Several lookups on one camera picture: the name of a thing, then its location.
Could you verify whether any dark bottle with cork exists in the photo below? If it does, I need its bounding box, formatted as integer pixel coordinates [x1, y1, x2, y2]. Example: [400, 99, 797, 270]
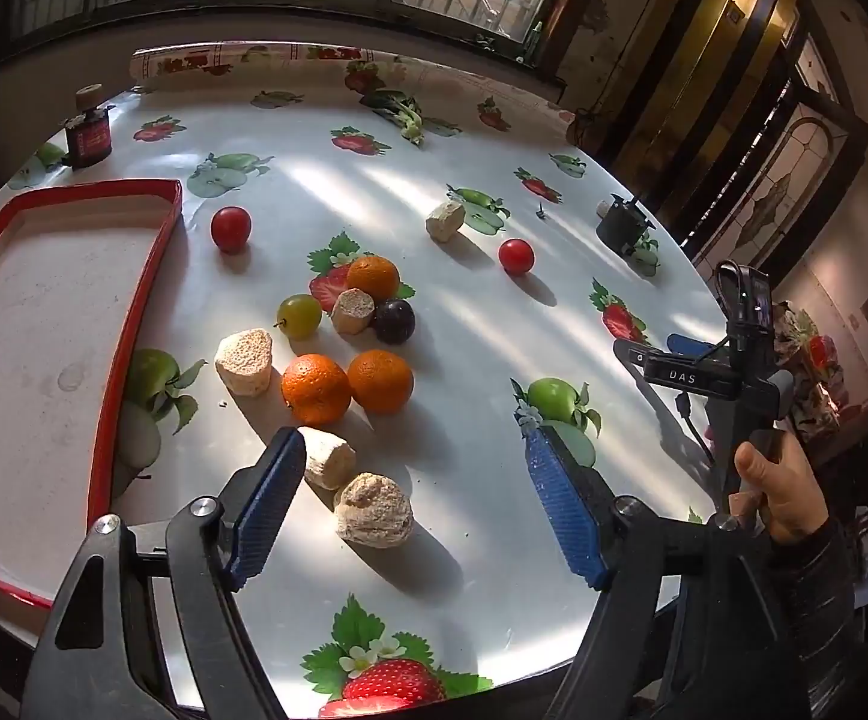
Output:
[65, 85, 115, 168]

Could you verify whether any green leafy vegetable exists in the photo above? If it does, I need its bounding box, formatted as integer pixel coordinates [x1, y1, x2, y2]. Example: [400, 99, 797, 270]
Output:
[361, 90, 426, 145]

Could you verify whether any red rimmed white tray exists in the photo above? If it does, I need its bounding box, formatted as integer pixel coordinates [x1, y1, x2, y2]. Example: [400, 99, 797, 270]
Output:
[0, 178, 184, 608]

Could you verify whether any small black container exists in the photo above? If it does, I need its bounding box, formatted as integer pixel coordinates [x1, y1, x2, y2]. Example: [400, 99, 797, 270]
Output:
[596, 193, 656, 256]

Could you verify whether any stained glass door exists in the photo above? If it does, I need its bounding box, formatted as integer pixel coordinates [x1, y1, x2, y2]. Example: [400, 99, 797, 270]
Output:
[674, 75, 868, 286]

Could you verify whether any green grape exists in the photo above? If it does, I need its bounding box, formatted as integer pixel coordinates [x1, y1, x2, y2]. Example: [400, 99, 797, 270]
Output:
[276, 295, 324, 340]

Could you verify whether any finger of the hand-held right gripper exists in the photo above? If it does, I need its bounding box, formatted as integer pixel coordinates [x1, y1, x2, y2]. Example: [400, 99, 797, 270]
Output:
[614, 340, 744, 400]
[665, 332, 731, 362]

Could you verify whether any person's right forearm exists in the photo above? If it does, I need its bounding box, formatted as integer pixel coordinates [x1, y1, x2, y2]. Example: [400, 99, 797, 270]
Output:
[764, 516, 861, 695]

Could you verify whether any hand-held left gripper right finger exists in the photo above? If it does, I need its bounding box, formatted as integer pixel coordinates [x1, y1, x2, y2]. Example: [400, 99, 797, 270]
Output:
[524, 424, 810, 720]

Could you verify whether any floral cloth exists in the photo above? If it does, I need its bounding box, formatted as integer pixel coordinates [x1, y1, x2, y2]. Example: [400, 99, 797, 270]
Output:
[771, 300, 849, 436]

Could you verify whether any dark purple plum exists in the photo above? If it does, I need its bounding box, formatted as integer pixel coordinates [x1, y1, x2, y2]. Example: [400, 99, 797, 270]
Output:
[372, 298, 417, 346]

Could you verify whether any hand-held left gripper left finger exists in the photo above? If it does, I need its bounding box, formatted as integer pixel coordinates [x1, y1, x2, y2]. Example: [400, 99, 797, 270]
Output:
[20, 427, 307, 720]

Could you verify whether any orange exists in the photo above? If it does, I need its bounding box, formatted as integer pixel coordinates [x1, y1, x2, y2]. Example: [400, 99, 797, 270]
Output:
[281, 354, 352, 426]
[347, 349, 415, 415]
[346, 256, 402, 305]

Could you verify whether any red tomato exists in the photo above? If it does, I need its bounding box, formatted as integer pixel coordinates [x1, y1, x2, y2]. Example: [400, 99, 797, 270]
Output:
[210, 206, 253, 252]
[498, 238, 536, 276]

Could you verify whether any person's right hand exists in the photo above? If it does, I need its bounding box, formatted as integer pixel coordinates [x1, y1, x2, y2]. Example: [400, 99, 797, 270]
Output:
[734, 427, 830, 545]

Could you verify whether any beige bread chunk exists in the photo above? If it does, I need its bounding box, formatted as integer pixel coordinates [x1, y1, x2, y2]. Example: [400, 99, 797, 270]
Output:
[214, 328, 275, 397]
[333, 472, 415, 547]
[330, 288, 376, 336]
[426, 199, 467, 243]
[297, 426, 358, 491]

